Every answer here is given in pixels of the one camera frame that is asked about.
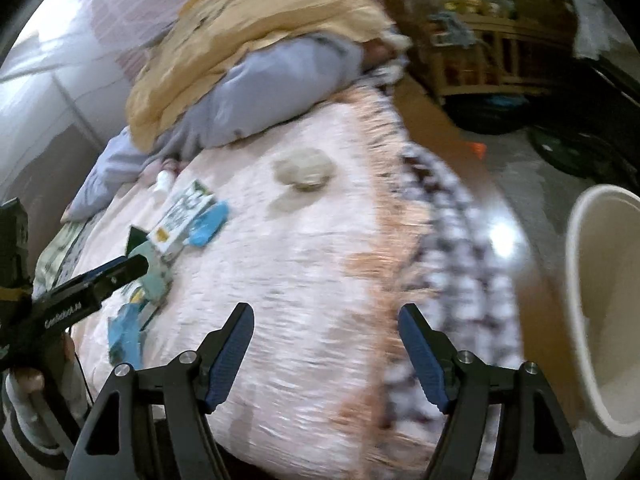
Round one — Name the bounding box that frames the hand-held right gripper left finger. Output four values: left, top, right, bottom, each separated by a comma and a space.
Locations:
65, 302, 256, 480

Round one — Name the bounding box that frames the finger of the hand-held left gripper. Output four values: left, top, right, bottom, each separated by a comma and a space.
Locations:
32, 255, 134, 302
94, 254, 150, 302

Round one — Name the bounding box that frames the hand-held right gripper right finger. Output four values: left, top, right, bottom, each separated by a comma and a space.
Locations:
397, 303, 588, 480

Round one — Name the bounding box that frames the white green milk carton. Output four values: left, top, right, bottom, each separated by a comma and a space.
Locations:
147, 179, 218, 263

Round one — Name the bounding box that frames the white plastic bucket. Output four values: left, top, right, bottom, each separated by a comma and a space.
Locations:
565, 185, 640, 438

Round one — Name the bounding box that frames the person's left hand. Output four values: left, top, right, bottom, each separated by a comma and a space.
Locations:
7, 332, 77, 395

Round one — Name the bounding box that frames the green patterned mat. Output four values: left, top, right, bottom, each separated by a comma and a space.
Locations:
32, 220, 88, 291

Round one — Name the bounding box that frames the blue plastic wrapper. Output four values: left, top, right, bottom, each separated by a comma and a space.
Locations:
107, 302, 151, 366
187, 201, 232, 248

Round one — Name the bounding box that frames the pink fringed bed blanket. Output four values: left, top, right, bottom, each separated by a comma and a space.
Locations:
70, 85, 441, 480

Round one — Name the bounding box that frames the checkered bed sheet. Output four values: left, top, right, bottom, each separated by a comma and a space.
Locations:
367, 60, 526, 480

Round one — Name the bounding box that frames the small pink cloth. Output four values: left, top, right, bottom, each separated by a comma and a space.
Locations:
142, 157, 186, 181

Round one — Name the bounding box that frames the crumpled grey tissue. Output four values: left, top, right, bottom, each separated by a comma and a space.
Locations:
271, 147, 336, 192

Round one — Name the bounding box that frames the black floor fan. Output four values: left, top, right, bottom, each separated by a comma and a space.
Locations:
525, 125, 640, 186

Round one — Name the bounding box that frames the black bag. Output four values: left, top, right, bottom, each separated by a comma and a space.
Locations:
442, 92, 531, 136

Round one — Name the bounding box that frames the wooden crib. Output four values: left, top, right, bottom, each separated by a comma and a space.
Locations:
380, 0, 581, 106

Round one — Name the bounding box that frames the black furniture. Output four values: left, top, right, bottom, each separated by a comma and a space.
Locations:
585, 55, 640, 126

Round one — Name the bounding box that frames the wooden bed frame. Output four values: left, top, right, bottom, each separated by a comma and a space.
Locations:
385, 75, 576, 431

